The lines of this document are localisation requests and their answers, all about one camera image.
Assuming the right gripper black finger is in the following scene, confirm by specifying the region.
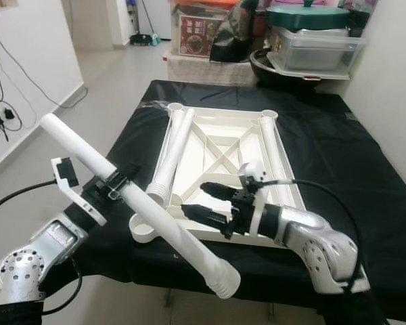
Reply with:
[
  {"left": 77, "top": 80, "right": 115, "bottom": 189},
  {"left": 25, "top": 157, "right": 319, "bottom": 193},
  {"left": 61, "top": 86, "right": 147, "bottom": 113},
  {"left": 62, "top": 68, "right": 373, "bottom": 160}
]
[
  {"left": 181, "top": 202, "right": 231, "bottom": 232},
  {"left": 200, "top": 181, "right": 243, "bottom": 202}
]

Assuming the green round pot lid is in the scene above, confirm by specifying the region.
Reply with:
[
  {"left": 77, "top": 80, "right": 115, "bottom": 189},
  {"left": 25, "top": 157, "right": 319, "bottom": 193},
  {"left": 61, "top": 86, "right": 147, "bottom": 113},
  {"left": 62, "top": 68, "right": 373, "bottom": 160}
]
[{"left": 264, "top": 0, "right": 351, "bottom": 31}]

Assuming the white plastic children table top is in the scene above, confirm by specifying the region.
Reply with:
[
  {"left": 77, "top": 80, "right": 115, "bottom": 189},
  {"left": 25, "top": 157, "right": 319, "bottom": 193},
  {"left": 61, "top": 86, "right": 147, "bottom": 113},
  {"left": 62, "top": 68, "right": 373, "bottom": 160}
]
[{"left": 129, "top": 102, "right": 309, "bottom": 248}]

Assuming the clear plastic storage bin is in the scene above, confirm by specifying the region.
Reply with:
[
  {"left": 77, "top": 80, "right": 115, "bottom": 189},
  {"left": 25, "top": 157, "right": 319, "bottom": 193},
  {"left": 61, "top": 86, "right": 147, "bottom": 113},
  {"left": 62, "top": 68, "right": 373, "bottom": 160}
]
[{"left": 267, "top": 26, "right": 367, "bottom": 81}]

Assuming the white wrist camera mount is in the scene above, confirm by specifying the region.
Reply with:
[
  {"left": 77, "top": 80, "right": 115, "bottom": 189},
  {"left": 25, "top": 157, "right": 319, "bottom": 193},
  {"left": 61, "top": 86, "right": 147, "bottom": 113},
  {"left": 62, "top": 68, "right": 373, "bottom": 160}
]
[
  {"left": 51, "top": 157, "right": 106, "bottom": 228},
  {"left": 238, "top": 162, "right": 270, "bottom": 238}
]

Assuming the black wok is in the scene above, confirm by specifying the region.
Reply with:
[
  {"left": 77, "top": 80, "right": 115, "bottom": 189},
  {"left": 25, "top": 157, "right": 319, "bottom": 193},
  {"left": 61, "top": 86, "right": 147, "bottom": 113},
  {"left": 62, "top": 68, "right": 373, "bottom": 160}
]
[{"left": 249, "top": 47, "right": 325, "bottom": 87}]

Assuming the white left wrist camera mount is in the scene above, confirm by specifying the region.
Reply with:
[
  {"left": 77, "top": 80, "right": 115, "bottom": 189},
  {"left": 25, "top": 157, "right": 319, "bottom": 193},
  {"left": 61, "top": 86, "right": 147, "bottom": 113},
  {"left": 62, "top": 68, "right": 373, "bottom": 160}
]
[{"left": 51, "top": 157, "right": 106, "bottom": 228}]

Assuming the white refrigerator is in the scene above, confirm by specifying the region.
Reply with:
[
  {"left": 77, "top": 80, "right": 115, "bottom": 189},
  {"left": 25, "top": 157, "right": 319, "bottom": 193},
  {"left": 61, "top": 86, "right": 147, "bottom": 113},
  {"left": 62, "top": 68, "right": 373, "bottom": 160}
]
[{"left": 135, "top": 0, "right": 173, "bottom": 38}]

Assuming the black tablecloth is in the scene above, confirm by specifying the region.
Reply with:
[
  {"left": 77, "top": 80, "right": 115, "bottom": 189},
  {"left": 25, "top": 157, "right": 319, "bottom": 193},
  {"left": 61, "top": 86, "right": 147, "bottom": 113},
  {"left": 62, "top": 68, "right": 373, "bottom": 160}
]
[{"left": 41, "top": 80, "right": 406, "bottom": 325}]

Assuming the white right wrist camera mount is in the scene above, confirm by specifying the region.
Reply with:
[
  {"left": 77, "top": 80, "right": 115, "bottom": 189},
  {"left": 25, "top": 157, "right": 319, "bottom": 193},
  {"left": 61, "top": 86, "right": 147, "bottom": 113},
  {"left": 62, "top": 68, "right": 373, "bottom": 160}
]
[{"left": 238, "top": 162, "right": 270, "bottom": 238}]

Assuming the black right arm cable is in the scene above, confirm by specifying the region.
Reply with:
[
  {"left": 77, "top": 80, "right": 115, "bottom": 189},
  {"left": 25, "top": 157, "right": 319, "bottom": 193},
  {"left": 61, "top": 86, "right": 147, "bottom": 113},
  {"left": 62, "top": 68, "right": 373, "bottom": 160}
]
[{"left": 261, "top": 177, "right": 369, "bottom": 292}]

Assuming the orange-lidded storage box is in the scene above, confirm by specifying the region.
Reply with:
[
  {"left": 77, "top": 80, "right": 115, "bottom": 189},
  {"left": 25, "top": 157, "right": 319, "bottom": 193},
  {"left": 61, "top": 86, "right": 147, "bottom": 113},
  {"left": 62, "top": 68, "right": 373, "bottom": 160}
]
[{"left": 169, "top": 0, "right": 241, "bottom": 58}]

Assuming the black floor mop head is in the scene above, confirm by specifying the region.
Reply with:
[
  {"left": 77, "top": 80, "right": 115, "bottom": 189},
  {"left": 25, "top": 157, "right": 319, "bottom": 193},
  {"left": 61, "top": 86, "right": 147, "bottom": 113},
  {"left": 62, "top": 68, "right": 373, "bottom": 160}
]
[{"left": 129, "top": 32, "right": 160, "bottom": 47}]

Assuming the black plastic bag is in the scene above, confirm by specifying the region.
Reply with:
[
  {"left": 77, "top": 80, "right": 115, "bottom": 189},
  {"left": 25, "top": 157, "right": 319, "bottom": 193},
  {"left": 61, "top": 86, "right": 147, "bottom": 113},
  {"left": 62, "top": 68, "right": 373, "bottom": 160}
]
[{"left": 208, "top": 0, "right": 261, "bottom": 64}]

